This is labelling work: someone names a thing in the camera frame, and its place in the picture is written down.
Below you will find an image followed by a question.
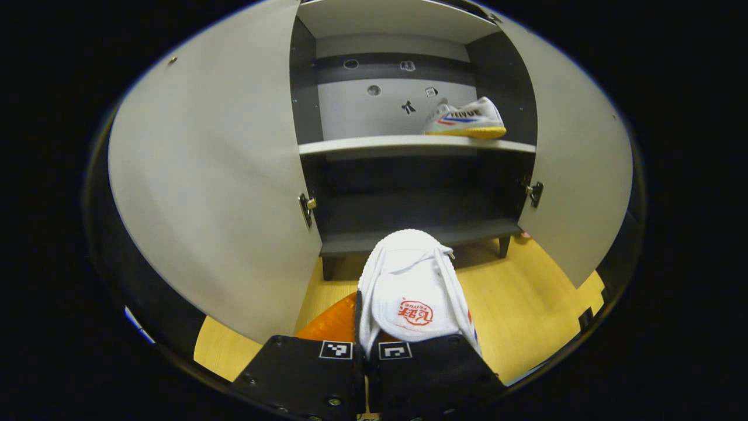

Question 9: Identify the white cabinet shelf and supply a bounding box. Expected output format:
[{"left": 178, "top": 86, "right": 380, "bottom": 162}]
[
  {"left": 297, "top": 0, "right": 502, "bottom": 45},
  {"left": 298, "top": 134, "right": 537, "bottom": 161}
]

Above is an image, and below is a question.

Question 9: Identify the dark cabinet bottom shelf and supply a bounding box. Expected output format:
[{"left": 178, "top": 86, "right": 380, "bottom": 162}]
[{"left": 318, "top": 218, "right": 525, "bottom": 259}]

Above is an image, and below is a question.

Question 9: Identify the white shoe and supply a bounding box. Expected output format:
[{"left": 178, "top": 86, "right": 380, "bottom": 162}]
[
  {"left": 422, "top": 96, "right": 507, "bottom": 140},
  {"left": 356, "top": 229, "right": 481, "bottom": 357}
]

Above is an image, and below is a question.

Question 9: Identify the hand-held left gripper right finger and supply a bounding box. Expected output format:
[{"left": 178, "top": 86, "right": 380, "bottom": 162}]
[{"left": 365, "top": 333, "right": 508, "bottom": 421}]

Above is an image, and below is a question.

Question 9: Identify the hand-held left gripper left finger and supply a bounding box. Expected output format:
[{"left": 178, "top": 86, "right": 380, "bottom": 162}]
[{"left": 231, "top": 291, "right": 368, "bottom": 421}]

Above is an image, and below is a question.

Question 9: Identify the white cabinet door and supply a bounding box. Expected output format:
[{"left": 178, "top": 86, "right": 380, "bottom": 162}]
[
  {"left": 497, "top": 18, "right": 633, "bottom": 288},
  {"left": 108, "top": 0, "right": 323, "bottom": 346}
]

